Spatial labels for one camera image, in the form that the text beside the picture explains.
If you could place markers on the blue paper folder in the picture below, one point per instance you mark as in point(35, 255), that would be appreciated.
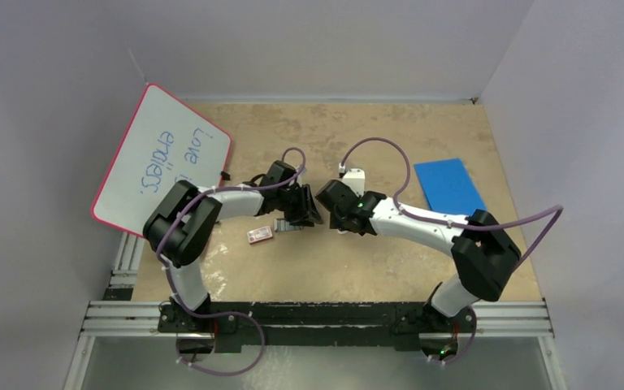
point(448, 187)

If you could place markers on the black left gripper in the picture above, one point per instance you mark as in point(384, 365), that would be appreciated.
point(305, 208)

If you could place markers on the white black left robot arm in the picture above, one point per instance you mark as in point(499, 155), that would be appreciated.
point(180, 227)

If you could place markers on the aluminium rail frame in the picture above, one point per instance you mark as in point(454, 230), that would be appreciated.
point(510, 347)

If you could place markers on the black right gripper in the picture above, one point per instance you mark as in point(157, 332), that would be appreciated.
point(336, 223)

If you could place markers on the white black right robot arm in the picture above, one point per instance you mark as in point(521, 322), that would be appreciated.
point(484, 256)

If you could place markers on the pink framed whiteboard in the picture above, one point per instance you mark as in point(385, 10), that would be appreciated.
point(166, 141)

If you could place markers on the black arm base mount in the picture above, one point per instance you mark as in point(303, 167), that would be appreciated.
point(404, 326)

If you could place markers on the red white staple box sleeve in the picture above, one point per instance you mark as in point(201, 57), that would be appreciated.
point(259, 235)

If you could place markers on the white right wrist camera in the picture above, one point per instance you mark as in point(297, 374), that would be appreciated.
point(355, 179)

